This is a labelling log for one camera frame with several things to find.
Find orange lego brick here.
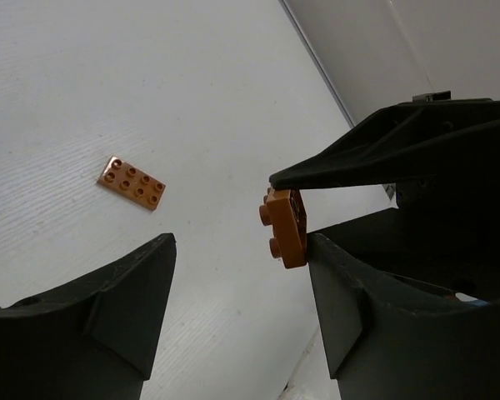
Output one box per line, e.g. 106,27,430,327
97,156,166,212

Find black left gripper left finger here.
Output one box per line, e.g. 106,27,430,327
0,233,177,399

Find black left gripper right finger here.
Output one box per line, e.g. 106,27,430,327
309,233,500,399

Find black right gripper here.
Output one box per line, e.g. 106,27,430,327
269,99,500,304

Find brown curved lego piece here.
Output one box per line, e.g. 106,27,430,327
258,187,308,269

